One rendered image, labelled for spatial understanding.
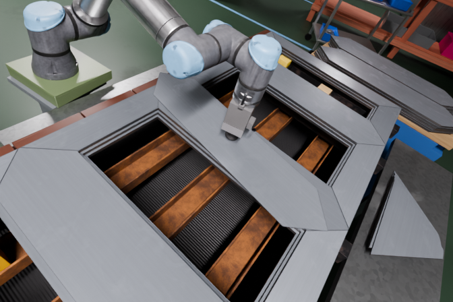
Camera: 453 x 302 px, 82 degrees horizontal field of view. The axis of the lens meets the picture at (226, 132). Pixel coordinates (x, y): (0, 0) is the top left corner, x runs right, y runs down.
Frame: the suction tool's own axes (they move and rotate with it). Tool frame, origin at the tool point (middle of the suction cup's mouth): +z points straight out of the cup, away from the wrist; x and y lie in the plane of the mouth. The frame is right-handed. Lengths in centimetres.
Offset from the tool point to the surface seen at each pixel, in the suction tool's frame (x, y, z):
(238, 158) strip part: -5.1, -5.7, 1.9
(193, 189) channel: 3.9, -12.1, 18.3
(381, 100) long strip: -52, 63, 2
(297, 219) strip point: -25.9, -15.4, 1.9
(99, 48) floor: 149, 108, 86
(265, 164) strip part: -13.1, -2.9, 1.9
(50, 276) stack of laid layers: 17, -51, 3
